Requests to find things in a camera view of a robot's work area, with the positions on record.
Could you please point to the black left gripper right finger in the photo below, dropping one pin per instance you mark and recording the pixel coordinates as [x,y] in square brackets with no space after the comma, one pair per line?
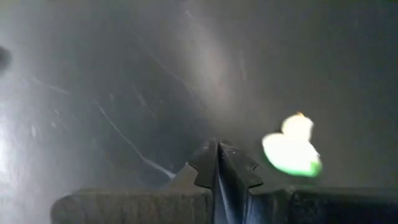
[311,208]

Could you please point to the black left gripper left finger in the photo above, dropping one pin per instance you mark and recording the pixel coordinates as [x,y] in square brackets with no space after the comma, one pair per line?
[140,208]

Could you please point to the green toy pepper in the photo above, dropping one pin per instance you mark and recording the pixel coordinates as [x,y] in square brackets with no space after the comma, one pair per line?
[289,155]

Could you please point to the white toy mushroom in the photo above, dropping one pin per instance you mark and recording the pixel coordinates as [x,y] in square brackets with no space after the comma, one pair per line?
[298,126]

